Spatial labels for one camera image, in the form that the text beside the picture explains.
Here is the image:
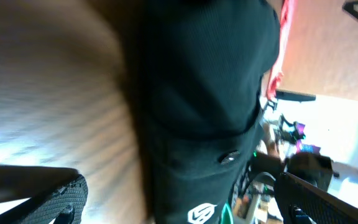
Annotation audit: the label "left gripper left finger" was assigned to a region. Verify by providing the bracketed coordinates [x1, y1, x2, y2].
[0, 175, 88, 224]

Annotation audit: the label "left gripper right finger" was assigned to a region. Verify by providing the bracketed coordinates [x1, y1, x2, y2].
[274, 172, 358, 224]

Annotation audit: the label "black athletic pants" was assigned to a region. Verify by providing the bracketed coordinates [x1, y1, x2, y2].
[123, 0, 280, 223]

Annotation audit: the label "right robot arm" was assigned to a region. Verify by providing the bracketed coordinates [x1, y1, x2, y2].
[249, 152, 335, 191]

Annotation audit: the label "red printed t-shirt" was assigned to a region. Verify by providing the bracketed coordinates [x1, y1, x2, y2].
[265, 0, 297, 100]

